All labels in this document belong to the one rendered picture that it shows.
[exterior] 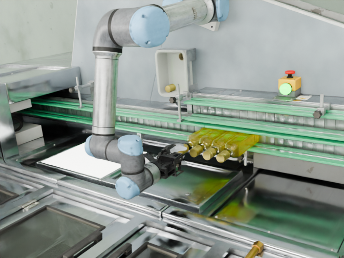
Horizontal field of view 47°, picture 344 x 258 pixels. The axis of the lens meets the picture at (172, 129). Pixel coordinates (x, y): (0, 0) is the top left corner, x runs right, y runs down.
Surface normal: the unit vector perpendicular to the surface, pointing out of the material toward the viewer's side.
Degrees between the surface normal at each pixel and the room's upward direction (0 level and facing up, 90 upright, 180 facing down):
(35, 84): 90
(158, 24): 83
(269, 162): 0
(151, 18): 83
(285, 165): 0
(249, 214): 90
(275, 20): 0
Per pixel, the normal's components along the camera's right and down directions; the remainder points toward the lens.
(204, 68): -0.58, 0.29
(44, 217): -0.07, -0.95
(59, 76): 0.81, 0.12
